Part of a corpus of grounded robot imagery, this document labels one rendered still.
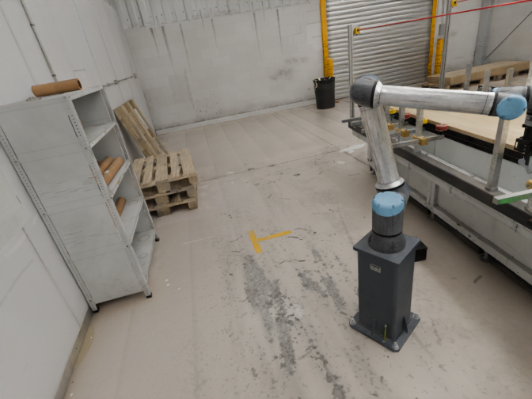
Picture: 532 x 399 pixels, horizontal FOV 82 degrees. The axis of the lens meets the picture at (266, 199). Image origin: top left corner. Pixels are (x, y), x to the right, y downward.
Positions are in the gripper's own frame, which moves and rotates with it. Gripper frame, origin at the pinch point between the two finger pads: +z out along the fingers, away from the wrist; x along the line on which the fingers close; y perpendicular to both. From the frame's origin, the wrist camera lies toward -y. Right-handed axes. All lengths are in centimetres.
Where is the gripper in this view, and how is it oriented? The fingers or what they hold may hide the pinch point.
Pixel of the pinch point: (531, 171)
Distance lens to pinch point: 176.2
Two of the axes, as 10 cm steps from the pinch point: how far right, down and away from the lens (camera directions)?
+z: 1.5, 8.9, 4.4
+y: -1.6, -4.2, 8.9
